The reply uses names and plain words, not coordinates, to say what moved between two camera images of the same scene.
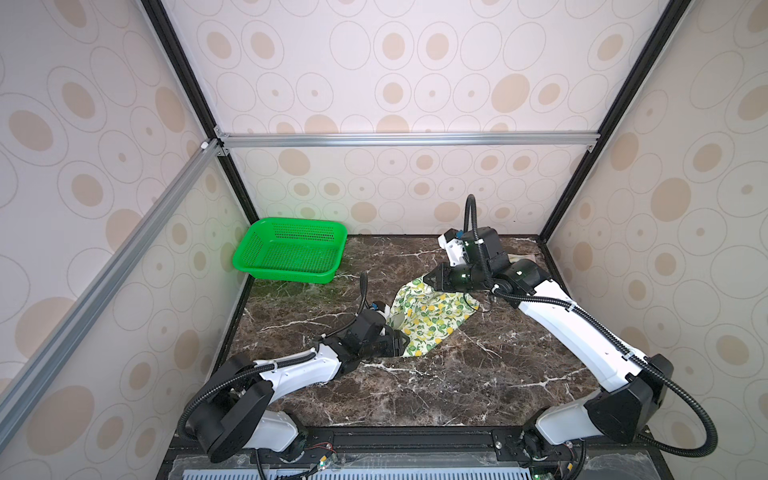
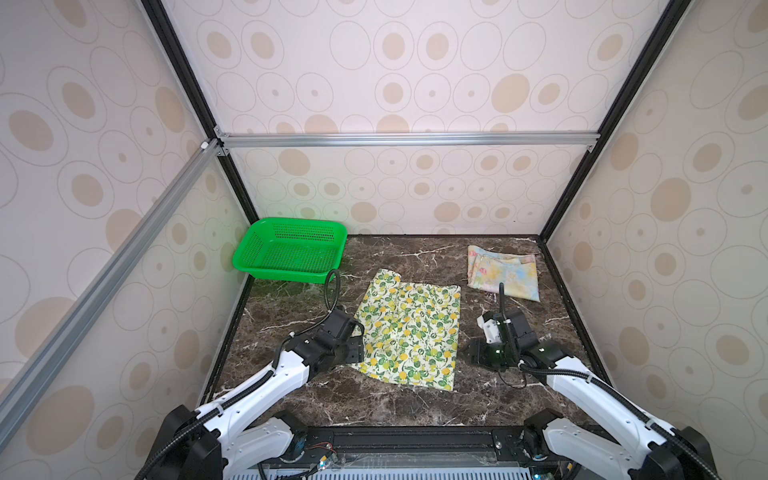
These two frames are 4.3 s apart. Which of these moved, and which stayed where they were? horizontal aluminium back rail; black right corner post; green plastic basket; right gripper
Moved: right gripper
Stayed: black right corner post; horizontal aluminium back rail; green plastic basket
